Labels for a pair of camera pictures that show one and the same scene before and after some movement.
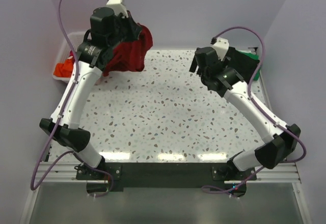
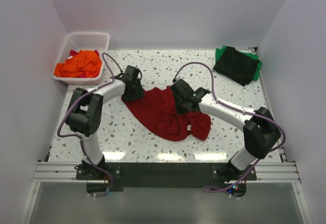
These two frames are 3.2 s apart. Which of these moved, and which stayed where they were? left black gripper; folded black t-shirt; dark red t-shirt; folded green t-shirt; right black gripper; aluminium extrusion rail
Moved: right black gripper; dark red t-shirt; left black gripper
Stayed: folded green t-shirt; folded black t-shirt; aluminium extrusion rail
